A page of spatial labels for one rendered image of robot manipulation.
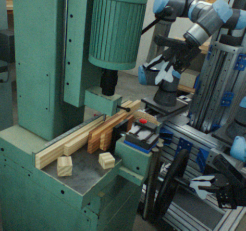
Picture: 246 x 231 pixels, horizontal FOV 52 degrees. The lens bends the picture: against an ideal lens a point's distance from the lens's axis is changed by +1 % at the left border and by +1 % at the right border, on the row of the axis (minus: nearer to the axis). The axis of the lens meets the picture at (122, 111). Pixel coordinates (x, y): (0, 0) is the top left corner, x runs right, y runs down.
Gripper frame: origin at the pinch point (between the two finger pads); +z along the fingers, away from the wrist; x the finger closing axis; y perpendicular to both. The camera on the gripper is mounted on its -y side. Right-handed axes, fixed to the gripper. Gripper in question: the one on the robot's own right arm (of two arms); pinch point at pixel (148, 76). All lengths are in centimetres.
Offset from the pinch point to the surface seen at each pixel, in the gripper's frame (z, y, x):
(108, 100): 16.8, -5.2, -1.7
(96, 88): 18.8, -9.1, 7.4
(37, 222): 82, 10, -5
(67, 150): 36.3, -8.7, -15.1
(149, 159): 18.6, 12.6, -21.5
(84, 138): 32.2, -4.3, -8.4
